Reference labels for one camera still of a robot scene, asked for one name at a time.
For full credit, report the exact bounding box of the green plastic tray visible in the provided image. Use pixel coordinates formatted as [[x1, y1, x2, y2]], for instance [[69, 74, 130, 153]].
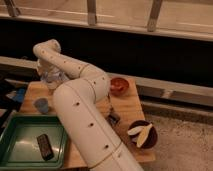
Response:
[[0, 115, 68, 171]]

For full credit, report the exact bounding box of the blue plastic cup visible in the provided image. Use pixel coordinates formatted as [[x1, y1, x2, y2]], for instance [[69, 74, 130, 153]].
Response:
[[34, 98, 49, 114]]

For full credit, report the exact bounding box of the white banana slice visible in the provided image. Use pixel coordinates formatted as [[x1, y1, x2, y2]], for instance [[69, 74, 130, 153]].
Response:
[[127, 126, 145, 136]]

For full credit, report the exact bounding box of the red bowl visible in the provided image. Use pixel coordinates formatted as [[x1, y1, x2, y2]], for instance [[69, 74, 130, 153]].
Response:
[[110, 77, 129, 96]]

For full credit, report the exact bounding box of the dark maroon bowl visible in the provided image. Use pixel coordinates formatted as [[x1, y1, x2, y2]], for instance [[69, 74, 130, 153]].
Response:
[[127, 120, 158, 149]]

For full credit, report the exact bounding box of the metal utensil with dark head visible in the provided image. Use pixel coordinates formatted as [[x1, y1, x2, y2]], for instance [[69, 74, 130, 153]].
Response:
[[107, 96, 120, 126]]

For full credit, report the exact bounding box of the yellow banana slice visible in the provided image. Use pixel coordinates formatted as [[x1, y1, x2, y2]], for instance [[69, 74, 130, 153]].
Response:
[[136, 124, 153, 148]]

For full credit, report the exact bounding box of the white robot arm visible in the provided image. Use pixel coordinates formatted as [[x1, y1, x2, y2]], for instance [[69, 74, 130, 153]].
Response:
[[33, 39, 144, 171]]

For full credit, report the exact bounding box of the dark brown rectangular block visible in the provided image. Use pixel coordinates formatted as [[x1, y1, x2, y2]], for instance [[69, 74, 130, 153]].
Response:
[[37, 134, 54, 161]]

